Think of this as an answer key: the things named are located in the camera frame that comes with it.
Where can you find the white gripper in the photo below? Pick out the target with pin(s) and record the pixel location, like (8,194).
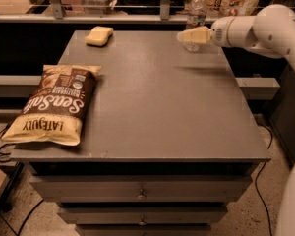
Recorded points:
(220,32)

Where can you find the grey drawer cabinet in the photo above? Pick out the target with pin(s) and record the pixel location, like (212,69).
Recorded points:
(162,119)

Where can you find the black bag background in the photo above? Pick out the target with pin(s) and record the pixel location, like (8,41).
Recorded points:
(138,7)

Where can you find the clear plastic water bottle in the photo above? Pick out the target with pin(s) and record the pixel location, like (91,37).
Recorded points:
(196,14)

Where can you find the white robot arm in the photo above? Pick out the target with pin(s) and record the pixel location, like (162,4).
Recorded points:
(270,33)

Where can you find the metal railing frame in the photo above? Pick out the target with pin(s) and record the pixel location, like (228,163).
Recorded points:
(72,12)

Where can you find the drawer knob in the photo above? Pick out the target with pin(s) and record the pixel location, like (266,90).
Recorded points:
(141,196)
(142,221)

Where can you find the yellow sponge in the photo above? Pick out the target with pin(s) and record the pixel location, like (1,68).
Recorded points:
(98,36)

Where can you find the brown sea salt chip bag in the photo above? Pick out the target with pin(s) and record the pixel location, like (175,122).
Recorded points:
(57,109)

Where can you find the top drawer knob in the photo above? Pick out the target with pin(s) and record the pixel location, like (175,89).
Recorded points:
(141,196)

